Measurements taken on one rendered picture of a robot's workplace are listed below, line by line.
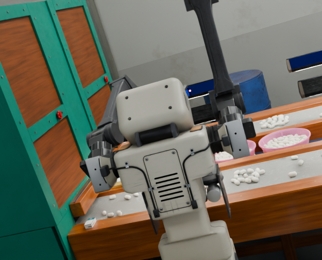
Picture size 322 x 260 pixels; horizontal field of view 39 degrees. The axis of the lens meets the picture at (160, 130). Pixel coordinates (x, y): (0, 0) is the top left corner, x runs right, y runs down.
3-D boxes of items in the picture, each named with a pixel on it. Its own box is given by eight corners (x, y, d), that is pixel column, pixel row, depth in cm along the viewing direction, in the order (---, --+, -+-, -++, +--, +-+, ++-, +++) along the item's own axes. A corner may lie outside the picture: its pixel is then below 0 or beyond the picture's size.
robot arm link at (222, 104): (219, 114, 141) (236, 110, 140) (213, 90, 147) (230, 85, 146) (224, 131, 148) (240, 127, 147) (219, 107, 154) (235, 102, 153)
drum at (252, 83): (282, 147, 435) (261, 63, 413) (287, 170, 383) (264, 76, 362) (225, 160, 448) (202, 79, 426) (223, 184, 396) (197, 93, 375)
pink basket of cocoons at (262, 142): (318, 158, 225) (314, 140, 222) (263, 169, 231) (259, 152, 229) (310, 140, 249) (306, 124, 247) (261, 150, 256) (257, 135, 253)
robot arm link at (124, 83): (107, 77, 188) (128, 66, 185) (124, 102, 195) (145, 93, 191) (83, 142, 152) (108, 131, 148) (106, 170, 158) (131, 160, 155)
